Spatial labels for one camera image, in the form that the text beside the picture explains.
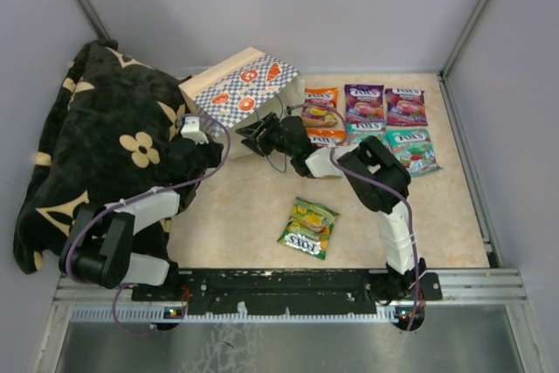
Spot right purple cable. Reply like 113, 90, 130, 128
284, 101, 427, 333

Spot green Fox's candy packet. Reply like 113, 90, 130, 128
277, 197, 340, 260

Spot teal Fox's candy packet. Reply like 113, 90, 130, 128
385, 128, 441, 176
346, 122, 387, 146

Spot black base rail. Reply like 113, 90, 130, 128
130, 266, 442, 320

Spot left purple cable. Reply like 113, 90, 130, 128
65, 114, 231, 337

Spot purple cable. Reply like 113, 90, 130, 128
65, 114, 231, 337
284, 101, 427, 333

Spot orange Fox's candy packet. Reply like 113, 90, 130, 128
307, 128, 347, 180
301, 86, 338, 128

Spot black floral plush blanket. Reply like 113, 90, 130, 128
13, 39, 197, 274

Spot pink Fox's candy packet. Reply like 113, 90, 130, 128
344, 84, 385, 123

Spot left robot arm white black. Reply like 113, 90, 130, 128
59, 138, 231, 300

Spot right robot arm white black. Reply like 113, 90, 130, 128
235, 113, 425, 302

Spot right aluminium frame post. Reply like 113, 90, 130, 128
439, 0, 492, 80

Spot blue checkered paper bag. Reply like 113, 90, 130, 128
179, 47, 305, 159

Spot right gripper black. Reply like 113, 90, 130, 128
236, 114, 295, 159

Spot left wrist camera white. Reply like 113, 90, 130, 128
180, 117, 209, 144

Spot purple Fox's candy packet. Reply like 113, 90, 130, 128
384, 88, 428, 127

